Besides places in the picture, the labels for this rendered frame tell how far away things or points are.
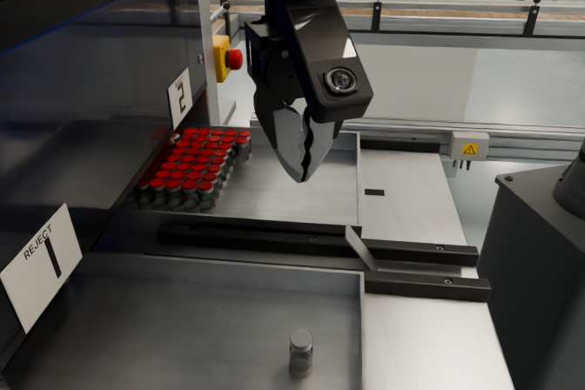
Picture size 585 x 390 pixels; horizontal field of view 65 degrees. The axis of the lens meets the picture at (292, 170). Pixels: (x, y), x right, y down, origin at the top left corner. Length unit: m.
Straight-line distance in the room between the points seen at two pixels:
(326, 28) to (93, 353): 0.38
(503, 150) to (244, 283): 1.38
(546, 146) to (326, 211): 1.28
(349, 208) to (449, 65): 1.65
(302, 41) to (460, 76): 1.94
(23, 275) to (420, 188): 0.54
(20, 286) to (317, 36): 0.29
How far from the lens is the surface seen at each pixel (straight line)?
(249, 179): 0.73
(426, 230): 0.65
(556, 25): 1.65
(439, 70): 2.26
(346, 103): 0.34
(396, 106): 2.30
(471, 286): 0.56
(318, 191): 0.70
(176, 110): 0.66
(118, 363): 0.51
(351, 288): 0.54
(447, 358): 0.51
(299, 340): 0.44
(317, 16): 0.39
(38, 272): 0.41
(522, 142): 1.81
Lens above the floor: 1.27
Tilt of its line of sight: 32 degrees down
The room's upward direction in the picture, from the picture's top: straight up
